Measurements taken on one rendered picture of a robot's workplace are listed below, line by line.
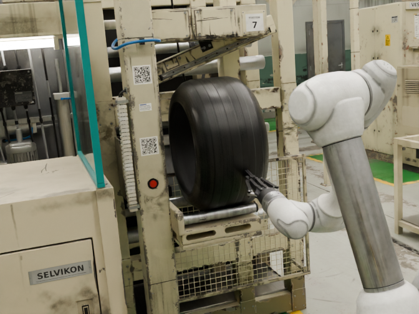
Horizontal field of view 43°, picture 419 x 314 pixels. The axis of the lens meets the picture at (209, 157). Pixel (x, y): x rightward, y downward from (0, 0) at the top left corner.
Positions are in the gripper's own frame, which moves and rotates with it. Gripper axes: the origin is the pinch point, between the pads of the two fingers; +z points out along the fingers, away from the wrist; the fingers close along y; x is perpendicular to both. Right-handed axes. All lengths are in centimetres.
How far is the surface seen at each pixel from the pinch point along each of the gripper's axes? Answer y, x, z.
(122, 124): 44, -17, 29
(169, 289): 32, 54, 9
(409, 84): -339, 86, 312
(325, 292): -86, 128, 63
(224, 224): 7.7, 24.6, 6.8
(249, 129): -2.8, -16.8, 7.9
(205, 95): 11.2, -28.1, 21.2
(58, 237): 75, -23, -56
